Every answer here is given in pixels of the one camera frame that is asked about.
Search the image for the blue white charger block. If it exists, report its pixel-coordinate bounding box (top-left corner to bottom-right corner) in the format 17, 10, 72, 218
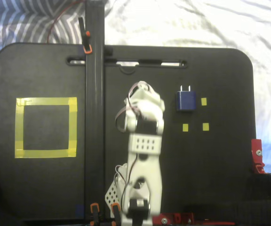
175, 84, 197, 113

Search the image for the red post foot bracket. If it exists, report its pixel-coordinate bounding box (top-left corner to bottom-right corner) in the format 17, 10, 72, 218
152, 212, 195, 225

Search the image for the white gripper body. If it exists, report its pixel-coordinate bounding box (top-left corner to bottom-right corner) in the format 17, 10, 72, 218
125, 81, 166, 121

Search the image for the white grey striped bedsheet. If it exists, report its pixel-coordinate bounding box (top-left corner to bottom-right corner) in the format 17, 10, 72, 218
0, 0, 271, 175

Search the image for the small orange black clamp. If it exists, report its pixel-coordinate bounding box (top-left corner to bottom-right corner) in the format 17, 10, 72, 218
90, 202, 101, 226
110, 203, 122, 226

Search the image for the yellow tape square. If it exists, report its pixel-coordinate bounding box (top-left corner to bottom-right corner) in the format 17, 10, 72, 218
14, 97, 78, 159

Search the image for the thin red wire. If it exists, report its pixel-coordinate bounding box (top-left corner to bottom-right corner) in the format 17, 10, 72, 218
46, 0, 87, 44

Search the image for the red corner bracket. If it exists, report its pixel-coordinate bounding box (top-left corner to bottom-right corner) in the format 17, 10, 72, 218
250, 138, 266, 174

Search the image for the long orange black clamp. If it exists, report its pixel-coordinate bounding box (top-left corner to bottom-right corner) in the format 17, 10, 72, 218
78, 16, 114, 57

